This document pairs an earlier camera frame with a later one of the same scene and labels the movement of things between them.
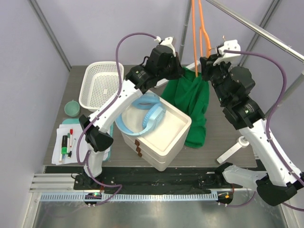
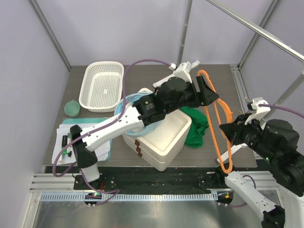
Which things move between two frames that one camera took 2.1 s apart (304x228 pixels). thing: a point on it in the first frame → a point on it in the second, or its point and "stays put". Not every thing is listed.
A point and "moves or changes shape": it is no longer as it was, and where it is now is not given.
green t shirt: x=189 y=94 moves or changes shape
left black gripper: x=179 y=71 → x=205 y=97
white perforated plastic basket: x=100 y=82 stays put
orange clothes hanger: x=202 y=29 → x=229 y=113
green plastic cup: x=72 y=108 stays put
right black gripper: x=207 y=66 → x=233 y=130
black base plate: x=142 y=179 stays put
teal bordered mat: x=76 y=121 stays put
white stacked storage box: x=156 y=147 stays put
